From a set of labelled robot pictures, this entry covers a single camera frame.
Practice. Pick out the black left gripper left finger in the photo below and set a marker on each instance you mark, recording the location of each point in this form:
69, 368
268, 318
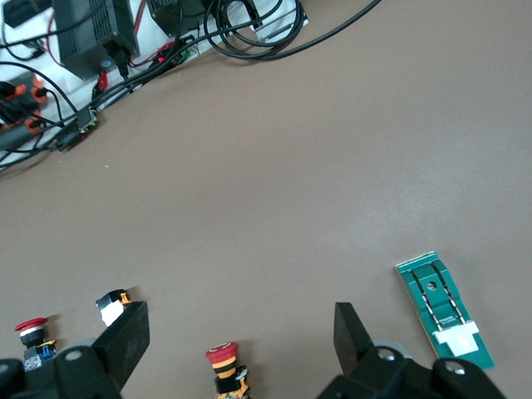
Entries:
116, 349

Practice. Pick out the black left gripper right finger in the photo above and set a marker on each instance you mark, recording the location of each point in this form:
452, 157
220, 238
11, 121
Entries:
357, 345

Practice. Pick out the small orange contact block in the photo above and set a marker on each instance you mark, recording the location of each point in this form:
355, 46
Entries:
110, 307

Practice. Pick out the red mushroom button blue body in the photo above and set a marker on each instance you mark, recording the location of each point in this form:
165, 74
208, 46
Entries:
33, 336

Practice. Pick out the red button orange body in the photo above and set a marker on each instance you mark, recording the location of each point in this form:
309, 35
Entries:
226, 365

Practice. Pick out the dark connector plug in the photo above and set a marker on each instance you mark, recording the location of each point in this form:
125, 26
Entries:
68, 139

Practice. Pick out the small green circuit board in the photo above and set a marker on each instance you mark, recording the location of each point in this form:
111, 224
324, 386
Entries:
88, 119

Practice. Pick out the grey usb hub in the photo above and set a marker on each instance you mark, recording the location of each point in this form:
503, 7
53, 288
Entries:
287, 25

